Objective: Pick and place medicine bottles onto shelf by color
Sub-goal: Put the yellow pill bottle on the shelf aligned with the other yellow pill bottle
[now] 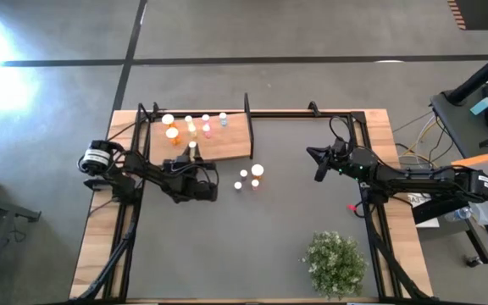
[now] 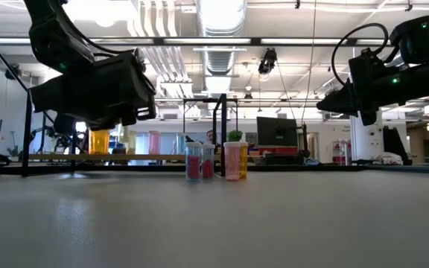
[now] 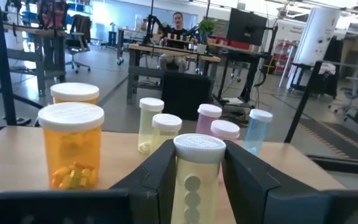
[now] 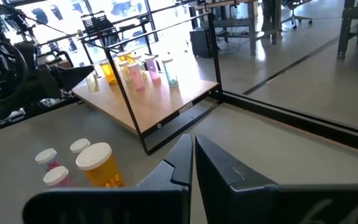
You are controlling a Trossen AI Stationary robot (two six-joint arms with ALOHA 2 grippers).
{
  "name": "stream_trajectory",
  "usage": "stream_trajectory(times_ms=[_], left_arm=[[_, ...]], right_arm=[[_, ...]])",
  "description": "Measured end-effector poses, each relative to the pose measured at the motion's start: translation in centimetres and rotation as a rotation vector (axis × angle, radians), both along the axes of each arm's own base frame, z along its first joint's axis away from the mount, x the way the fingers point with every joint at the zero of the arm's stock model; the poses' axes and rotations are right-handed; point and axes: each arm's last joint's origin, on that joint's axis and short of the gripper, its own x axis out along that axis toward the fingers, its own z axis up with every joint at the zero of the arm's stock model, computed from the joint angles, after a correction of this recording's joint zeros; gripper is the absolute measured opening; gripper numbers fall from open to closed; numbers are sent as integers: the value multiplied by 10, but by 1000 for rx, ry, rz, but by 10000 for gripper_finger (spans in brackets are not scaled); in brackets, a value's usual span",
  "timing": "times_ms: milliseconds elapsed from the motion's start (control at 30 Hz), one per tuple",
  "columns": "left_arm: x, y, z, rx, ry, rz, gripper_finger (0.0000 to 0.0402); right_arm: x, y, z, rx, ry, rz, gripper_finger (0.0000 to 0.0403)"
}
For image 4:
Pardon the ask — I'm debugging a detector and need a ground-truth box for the thin black shelf end frame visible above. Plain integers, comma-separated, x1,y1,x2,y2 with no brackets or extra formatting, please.
78,18,155,75
103,12,224,156

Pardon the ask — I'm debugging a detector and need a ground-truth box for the wooden shelf board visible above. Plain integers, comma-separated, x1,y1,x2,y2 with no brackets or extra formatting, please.
72,70,220,135

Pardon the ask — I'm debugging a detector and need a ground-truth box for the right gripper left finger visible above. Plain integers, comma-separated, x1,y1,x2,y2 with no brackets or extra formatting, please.
134,133,195,224

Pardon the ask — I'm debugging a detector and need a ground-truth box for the light blue pill bottle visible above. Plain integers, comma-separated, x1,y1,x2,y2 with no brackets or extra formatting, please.
160,55,179,88

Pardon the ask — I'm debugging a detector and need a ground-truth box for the large orange pill bottle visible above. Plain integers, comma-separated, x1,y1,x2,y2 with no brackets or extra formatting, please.
116,50,135,65
99,58,119,86
75,142,126,189

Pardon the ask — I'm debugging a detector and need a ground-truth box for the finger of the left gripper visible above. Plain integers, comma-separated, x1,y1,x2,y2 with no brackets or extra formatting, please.
52,64,95,93

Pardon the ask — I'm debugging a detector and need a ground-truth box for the black computer case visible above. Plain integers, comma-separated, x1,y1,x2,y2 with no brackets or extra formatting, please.
189,27,213,59

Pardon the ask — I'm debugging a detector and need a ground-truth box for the grey table mat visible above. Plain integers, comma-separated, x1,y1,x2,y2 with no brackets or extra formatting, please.
0,99,358,224

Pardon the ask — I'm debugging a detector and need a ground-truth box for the grey metal table frame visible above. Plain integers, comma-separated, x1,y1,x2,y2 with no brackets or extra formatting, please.
336,0,358,60

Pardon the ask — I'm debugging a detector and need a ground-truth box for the blue bottle with red pills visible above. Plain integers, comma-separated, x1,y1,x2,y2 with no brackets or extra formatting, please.
70,138,91,155

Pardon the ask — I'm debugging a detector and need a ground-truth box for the small white cap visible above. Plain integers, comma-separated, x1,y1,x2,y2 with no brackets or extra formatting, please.
35,147,62,172

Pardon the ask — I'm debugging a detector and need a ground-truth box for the black mesh crate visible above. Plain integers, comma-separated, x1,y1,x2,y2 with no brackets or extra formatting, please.
80,12,118,44

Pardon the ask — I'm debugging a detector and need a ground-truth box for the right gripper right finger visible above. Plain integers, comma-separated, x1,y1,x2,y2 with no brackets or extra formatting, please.
195,134,278,224

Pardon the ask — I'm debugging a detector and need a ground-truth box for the office chair with wheeled base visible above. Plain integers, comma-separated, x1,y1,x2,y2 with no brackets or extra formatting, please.
282,0,314,30

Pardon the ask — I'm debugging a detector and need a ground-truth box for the white shelf label sticker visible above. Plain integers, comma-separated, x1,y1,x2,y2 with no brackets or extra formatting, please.
178,101,195,114

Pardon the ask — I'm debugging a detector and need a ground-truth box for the black table frame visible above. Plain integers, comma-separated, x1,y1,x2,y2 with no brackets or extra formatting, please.
0,90,358,156

